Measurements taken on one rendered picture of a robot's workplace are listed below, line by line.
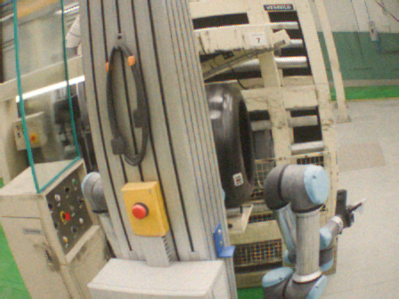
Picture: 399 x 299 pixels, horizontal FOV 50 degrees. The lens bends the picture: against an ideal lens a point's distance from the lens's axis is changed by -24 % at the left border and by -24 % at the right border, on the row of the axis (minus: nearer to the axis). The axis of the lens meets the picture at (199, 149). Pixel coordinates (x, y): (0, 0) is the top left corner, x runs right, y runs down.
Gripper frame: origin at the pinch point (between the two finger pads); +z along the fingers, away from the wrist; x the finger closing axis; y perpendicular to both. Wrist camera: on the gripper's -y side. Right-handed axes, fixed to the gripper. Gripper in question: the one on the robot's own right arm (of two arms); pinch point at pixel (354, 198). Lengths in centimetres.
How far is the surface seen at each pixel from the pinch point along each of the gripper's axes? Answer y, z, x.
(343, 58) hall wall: -17, 882, -386
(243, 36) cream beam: -76, 49, -72
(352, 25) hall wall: -97, 910, -333
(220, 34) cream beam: -80, 43, -82
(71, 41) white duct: -108, 1, -160
